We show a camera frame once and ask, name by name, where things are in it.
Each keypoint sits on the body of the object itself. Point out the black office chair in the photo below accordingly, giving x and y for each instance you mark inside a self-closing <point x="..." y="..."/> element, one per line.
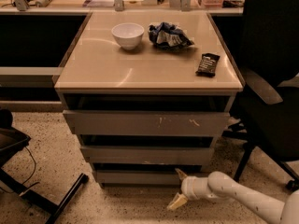
<point x="267" y="111"/>

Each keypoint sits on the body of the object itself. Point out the white bowl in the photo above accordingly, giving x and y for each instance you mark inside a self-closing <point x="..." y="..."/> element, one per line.
<point x="128" y="35"/>

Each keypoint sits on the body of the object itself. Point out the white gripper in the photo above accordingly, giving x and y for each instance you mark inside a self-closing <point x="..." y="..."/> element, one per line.
<point x="188" y="187"/>

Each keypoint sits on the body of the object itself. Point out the grey drawer cabinet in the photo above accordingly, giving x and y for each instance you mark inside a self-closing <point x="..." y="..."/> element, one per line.
<point x="99" y="75"/>

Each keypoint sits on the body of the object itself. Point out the crumpled blue chip bag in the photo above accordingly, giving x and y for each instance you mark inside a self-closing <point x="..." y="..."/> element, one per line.
<point x="168" y="36"/>

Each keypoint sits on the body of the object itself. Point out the grey top drawer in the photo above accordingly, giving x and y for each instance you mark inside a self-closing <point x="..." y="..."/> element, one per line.
<point x="142" y="123"/>

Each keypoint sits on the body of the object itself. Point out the grey drawer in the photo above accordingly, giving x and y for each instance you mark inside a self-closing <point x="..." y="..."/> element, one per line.
<point x="148" y="155"/>
<point x="123" y="178"/>
<point x="142" y="123"/>

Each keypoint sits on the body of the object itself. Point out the grey middle drawer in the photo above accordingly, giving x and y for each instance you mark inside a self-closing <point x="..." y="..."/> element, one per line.
<point x="148" y="155"/>

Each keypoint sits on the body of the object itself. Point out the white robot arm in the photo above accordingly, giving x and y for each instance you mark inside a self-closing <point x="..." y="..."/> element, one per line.
<point x="220" y="187"/>

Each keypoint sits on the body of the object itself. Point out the black snack bar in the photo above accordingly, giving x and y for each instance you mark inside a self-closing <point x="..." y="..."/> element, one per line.
<point x="207" y="65"/>

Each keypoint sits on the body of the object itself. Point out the black stand left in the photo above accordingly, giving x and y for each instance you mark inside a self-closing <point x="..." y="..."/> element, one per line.
<point x="49" y="165"/>

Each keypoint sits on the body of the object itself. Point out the grey bottom drawer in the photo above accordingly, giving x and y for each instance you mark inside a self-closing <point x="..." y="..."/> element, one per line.
<point x="123" y="178"/>

